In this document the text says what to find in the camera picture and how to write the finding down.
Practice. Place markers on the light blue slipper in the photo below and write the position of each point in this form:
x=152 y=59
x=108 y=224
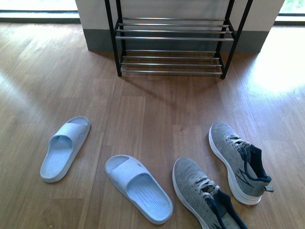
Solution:
x=137 y=184
x=63 y=148

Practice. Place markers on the grey knit sneaker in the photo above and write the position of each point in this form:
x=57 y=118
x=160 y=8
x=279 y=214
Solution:
x=200 y=195
x=247 y=178

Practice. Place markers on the black metal shoe rack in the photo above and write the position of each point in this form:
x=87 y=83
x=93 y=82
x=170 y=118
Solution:
x=166 y=45

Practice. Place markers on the dark grey window frame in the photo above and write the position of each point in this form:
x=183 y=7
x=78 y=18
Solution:
x=40 y=16

